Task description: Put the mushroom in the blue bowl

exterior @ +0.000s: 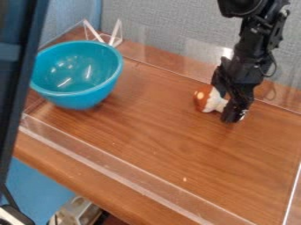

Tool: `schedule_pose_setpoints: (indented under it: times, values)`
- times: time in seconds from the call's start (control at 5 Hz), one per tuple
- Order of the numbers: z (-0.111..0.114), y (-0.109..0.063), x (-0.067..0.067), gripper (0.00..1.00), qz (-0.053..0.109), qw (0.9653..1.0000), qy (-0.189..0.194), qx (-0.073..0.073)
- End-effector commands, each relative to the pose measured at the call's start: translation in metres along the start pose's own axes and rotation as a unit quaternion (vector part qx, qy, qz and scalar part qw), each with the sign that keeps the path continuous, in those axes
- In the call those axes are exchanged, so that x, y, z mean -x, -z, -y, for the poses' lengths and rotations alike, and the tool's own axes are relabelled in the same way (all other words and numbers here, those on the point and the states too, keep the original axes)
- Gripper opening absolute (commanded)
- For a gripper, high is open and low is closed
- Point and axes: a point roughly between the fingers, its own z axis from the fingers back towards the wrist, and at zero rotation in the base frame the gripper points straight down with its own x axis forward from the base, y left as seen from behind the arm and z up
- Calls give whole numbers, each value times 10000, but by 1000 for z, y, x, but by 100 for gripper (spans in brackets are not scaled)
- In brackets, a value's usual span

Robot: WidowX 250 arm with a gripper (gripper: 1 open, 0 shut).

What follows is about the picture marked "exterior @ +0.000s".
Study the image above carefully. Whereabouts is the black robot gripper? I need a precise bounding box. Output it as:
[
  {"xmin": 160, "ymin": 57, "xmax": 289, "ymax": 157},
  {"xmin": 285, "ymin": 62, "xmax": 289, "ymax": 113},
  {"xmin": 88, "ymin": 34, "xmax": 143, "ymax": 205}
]
[{"xmin": 211, "ymin": 48, "xmax": 274, "ymax": 123}]

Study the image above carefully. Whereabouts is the brown and white toy mushroom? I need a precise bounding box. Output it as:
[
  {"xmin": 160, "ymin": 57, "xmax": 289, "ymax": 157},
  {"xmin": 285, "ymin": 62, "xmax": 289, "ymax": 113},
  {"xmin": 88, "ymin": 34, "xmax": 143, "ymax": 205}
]
[{"xmin": 194, "ymin": 85, "xmax": 227, "ymax": 113}]

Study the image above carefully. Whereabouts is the dark blue foreground arm link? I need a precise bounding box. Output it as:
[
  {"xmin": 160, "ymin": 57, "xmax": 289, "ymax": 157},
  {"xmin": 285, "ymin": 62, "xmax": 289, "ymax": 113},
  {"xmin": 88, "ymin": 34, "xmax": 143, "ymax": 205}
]
[{"xmin": 0, "ymin": 0, "xmax": 49, "ymax": 184}]

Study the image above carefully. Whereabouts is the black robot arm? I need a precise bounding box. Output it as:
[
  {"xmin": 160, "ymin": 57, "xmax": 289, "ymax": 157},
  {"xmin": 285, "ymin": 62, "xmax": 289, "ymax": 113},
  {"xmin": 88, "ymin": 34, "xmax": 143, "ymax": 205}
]
[{"xmin": 211, "ymin": 0, "xmax": 290, "ymax": 123}]

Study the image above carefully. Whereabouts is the blue plastic bowl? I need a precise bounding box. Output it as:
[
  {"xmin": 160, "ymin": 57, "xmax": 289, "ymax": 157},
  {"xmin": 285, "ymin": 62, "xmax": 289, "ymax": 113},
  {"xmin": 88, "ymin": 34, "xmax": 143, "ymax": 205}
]
[{"xmin": 31, "ymin": 40, "xmax": 123, "ymax": 110}]

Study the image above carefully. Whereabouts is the black stand leg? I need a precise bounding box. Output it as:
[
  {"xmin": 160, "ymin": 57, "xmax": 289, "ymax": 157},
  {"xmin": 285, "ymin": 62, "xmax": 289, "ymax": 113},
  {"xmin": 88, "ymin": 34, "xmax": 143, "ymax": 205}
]
[{"xmin": 0, "ymin": 184, "xmax": 35, "ymax": 225}]

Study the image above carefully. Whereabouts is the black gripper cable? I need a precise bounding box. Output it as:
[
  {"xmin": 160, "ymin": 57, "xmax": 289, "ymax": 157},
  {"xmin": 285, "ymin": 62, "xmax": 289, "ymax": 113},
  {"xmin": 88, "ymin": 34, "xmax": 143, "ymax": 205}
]
[{"xmin": 259, "ymin": 52, "xmax": 278, "ymax": 78}]

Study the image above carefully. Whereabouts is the clear acrylic barrier frame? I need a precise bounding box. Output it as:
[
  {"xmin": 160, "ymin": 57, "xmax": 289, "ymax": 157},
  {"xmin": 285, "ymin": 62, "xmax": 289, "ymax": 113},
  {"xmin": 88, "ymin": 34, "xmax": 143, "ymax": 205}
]
[{"xmin": 16, "ymin": 18, "xmax": 301, "ymax": 225}]

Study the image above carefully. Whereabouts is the grey metal bracket under table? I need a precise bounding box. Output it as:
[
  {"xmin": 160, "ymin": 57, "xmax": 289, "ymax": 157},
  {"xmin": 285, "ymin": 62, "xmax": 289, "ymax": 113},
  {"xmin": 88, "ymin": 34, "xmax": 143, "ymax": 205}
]
[{"xmin": 47, "ymin": 196, "xmax": 101, "ymax": 225}]

